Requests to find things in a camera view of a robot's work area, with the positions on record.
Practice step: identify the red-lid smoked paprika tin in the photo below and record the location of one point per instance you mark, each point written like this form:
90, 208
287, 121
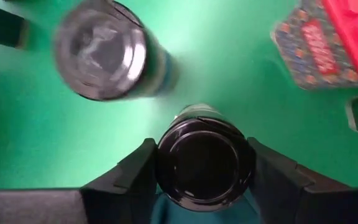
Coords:
315, 46

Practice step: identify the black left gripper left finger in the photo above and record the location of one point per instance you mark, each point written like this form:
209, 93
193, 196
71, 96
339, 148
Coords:
126, 186

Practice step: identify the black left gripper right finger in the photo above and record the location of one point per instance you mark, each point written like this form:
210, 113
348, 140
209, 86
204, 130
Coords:
291, 193

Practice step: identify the black-lid glass spice jar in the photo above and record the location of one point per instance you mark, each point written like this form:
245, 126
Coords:
101, 53
204, 165

